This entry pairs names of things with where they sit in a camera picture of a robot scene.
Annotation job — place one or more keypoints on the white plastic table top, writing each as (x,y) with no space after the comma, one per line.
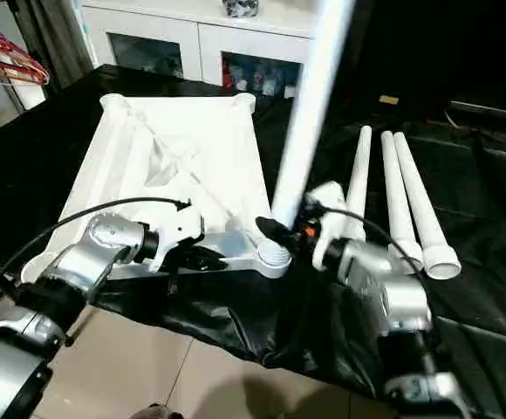
(192,131)

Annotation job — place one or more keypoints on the white plastic table leg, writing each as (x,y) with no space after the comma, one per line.
(422,201)
(310,105)
(397,192)
(358,175)

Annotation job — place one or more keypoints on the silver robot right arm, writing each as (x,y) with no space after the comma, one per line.
(393,297)

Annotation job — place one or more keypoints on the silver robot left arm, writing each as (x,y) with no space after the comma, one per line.
(105,244)

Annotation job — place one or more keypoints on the small red bottle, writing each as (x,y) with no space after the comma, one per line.
(227,77)

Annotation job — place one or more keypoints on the small brown cardboard piece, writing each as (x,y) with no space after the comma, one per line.
(389,99)

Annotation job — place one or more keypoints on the black plastic mat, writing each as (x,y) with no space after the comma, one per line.
(488,175)

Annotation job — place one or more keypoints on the white glass-door cabinet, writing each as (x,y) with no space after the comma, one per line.
(202,44)

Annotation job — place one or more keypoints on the dark patterned jar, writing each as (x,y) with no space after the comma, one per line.
(241,8)

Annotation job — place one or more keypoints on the grey curtain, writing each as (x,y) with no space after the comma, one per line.
(52,35)

